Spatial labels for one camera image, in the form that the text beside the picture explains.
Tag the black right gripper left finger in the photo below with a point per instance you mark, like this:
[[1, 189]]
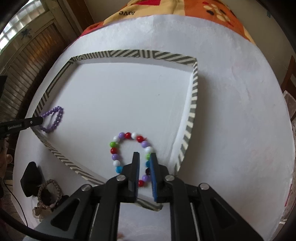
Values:
[[123, 188]]

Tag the orange patterned blanket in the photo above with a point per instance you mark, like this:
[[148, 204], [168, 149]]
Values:
[[211, 10]]

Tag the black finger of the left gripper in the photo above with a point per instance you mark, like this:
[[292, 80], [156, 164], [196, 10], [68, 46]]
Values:
[[19, 125]]

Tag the striped shallow cardboard tray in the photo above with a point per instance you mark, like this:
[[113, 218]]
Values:
[[105, 105]]

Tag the wooden chair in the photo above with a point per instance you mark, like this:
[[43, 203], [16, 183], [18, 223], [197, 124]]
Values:
[[287, 83]]

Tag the brown leopard bow scrunchie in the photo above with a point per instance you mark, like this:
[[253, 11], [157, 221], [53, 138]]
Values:
[[49, 195]]

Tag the black oval hair clip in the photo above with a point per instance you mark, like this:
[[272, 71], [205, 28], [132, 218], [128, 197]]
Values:
[[31, 180]]

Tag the brown louvered wooden door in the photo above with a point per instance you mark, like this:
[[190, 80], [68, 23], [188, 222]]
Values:
[[27, 69]]

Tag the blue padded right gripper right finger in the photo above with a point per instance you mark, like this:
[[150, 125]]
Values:
[[165, 187]]

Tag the person's hand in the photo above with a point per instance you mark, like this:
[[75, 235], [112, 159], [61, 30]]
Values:
[[5, 158]]

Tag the white table cloth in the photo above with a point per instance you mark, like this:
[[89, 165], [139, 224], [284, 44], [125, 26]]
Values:
[[241, 142]]

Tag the window with glass blocks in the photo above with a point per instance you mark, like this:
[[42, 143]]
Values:
[[30, 11]]

